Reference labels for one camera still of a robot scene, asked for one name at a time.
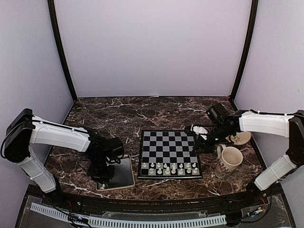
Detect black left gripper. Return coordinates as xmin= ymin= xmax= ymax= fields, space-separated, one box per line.
xmin=86 ymin=155 xmax=115 ymax=186

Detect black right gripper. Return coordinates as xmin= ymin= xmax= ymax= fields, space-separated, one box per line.
xmin=192 ymin=124 xmax=233 ymax=154

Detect metal tray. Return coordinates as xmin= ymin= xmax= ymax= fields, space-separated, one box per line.
xmin=95 ymin=155 xmax=135 ymax=191

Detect black grey chessboard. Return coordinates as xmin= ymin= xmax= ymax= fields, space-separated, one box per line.
xmin=137 ymin=130 xmax=203 ymax=180

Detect white king chess piece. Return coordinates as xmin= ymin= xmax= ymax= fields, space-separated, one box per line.
xmin=171 ymin=166 xmax=176 ymax=175

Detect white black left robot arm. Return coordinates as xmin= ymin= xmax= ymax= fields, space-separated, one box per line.
xmin=0 ymin=108 xmax=121 ymax=207

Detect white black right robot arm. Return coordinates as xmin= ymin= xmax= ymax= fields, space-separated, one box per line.
xmin=189 ymin=106 xmax=304 ymax=206

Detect cream floral mug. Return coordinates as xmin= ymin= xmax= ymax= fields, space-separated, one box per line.
xmin=215 ymin=144 xmax=243 ymax=180

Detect round wooden bird coaster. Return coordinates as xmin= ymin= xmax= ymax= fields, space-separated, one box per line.
xmin=226 ymin=132 xmax=252 ymax=146

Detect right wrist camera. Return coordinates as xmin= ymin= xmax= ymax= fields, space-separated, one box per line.
xmin=184 ymin=124 xmax=208 ymax=135

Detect white slotted cable duct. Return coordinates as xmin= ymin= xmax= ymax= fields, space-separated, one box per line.
xmin=30 ymin=203 xmax=227 ymax=228

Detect black right frame post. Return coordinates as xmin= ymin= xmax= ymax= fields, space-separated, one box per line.
xmin=229 ymin=0 xmax=259 ymax=103

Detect black frame post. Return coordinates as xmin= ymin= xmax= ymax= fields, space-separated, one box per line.
xmin=229 ymin=0 xmax=259 ymax=103
xmin=47 ymin=0 xmax=78 ymax=102

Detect black left frame post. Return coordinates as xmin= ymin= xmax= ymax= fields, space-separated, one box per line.
xmin=47 ymin=0 xmax=78 ymax=102

